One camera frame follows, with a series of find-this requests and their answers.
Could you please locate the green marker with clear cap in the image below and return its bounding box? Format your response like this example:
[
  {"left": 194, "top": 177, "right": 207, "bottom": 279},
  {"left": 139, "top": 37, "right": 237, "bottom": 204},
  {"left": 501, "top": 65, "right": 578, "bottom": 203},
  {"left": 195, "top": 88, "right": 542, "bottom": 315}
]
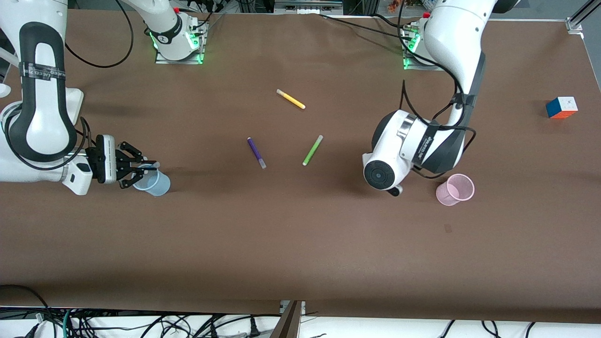
[{"left": 302, "top": 135, "right": 324, "bottom": 166}]

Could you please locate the white plastic stand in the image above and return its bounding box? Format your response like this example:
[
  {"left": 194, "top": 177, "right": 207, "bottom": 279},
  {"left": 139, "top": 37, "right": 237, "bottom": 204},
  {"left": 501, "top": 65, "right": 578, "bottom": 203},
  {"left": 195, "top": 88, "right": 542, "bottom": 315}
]
[{"left": 66, "top": 88, "right": 85, "bottom": 125}]

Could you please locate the purple marker with clear cap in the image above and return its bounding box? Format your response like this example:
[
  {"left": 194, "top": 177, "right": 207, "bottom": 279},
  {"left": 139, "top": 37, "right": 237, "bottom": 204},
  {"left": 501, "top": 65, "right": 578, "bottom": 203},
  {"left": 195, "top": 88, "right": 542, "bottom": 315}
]
[{"left": 247, "top": 137, "right": 267, "bottom": 169}]

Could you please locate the translucent blue plastic cup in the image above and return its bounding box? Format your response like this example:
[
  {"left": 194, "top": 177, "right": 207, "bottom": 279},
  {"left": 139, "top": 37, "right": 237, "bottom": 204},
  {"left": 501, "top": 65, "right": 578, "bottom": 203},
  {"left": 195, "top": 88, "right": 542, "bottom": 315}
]
[{"left": 133, "top": 164, "right": 171, "bottom": 197}]

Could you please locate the translucent pink plastic cup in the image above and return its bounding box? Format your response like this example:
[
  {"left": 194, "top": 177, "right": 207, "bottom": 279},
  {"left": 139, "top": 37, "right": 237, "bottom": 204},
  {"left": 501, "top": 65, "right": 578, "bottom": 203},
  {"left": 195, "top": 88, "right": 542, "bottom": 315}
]
[{"left": 436, "top": 173, "right": 475, "bottom": 207}]

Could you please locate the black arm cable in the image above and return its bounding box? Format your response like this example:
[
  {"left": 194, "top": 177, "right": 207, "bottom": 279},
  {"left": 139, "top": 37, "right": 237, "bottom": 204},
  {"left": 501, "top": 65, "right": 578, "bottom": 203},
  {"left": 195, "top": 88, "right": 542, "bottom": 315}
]
[
  {"left": 65, "top": 0, "right": 135, "bottom": 69},
  {"left": 397, "top": 0, "right": 478, "bottom": 180}
]

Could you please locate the grey metal box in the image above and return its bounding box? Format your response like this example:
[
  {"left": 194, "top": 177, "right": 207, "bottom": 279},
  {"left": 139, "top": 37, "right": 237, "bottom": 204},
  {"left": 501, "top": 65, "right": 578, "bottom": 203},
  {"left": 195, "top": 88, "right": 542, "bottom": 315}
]
[{"left": 275, "top": 0, "right": 344, "bottom": 15}]

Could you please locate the black cable on table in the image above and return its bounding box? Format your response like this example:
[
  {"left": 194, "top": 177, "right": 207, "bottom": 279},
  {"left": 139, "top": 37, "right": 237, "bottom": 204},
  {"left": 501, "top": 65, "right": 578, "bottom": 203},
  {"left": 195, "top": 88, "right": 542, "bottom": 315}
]
[{"left": 318, "top": 13, "right": 408, "bottom": 36}]

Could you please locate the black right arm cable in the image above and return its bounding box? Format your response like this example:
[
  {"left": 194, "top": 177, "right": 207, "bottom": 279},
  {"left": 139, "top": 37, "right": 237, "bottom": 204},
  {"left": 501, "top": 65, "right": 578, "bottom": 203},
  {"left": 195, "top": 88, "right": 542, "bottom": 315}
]
[{"left": 65, "top": 0, "right": 135, "bottom": 69}]

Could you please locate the black looped cable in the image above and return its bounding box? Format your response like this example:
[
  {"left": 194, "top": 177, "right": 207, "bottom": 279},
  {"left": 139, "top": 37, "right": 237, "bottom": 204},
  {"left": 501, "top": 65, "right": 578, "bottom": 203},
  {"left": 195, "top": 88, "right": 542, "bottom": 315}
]
[{"left": 0, "top": 284, "right": 50, "bottom": 338}]

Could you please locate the multicoloured puzzle cube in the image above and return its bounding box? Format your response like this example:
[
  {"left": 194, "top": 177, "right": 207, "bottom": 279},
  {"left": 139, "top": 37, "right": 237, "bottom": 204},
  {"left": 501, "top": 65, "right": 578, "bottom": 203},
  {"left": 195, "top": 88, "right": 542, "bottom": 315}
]
[{"left": 546, "top": 96, "right": 579, "bottom": 120}]

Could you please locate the yellow marker with clear cap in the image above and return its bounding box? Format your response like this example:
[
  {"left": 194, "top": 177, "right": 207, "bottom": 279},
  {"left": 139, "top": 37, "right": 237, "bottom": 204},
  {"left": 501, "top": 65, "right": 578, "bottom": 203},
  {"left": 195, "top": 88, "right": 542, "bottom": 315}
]
[{"left": 276, "top": 89, "right": 306, "bottom": 110}]

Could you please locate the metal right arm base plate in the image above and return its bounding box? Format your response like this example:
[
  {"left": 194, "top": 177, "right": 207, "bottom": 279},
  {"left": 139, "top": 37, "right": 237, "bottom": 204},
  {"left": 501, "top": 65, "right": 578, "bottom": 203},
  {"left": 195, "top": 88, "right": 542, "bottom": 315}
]
[{"left": 155, "top": 21, "right": 206, "bottom": 65}]

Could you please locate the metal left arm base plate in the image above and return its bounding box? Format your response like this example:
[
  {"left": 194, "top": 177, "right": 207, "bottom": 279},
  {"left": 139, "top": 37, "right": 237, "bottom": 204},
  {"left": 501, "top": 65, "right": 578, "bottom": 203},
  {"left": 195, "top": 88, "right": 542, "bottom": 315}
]
[{"left": 402, "top": 23, "right": 444, "bottom": 71}]

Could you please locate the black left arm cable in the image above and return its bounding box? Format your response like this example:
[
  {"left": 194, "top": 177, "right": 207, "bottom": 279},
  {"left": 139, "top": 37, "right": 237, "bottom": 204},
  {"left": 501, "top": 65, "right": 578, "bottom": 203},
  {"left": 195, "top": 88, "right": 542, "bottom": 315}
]
[{"left": 397, "top": 0, "right": 478, "bottom": 180}]

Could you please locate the aluminium frame profile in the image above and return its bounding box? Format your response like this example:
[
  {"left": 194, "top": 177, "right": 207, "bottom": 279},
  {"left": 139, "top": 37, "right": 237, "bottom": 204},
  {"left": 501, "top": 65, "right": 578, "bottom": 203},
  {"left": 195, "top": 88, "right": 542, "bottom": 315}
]
[{"left": 566, "top": 0, "right": 595, "bottom": 34}]

